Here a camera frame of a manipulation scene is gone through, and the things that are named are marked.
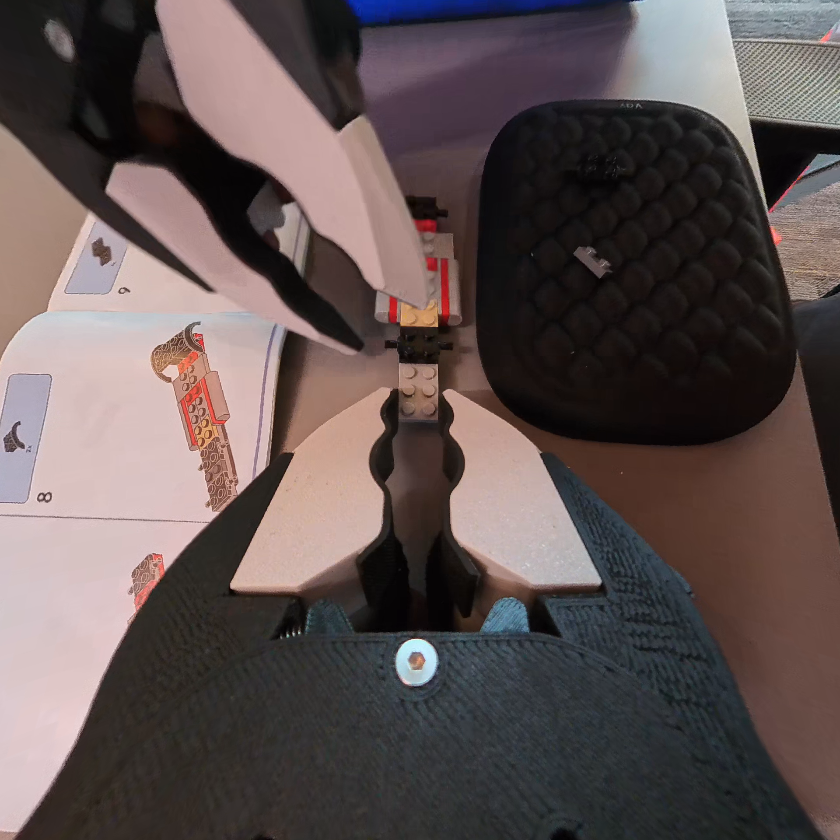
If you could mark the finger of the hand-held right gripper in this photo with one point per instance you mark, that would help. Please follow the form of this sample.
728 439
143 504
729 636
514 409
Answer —
275 98
170 210

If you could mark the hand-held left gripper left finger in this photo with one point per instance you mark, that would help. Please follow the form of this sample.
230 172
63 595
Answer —
308 512

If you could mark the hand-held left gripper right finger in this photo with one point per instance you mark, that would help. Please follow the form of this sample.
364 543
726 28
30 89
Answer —
518 512

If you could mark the light grey lego piece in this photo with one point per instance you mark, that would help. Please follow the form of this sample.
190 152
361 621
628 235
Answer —
282 229

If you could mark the grey red lego model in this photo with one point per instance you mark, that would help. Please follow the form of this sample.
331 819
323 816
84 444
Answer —
418 390

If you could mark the large blue plastic bin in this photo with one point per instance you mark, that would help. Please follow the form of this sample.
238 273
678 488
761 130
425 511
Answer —
459 8

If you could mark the lego instruction booklet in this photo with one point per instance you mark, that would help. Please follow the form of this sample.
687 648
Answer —
98 426

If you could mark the small grey lego piece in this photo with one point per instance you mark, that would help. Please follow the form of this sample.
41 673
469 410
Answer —
594 259

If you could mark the small black lego piece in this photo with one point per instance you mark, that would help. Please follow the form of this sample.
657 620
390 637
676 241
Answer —
604 165

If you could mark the black quilted case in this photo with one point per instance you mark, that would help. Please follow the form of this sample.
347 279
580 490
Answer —
656 328

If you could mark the grey mesh office chair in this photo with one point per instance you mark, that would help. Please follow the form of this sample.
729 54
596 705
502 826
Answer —
787 79

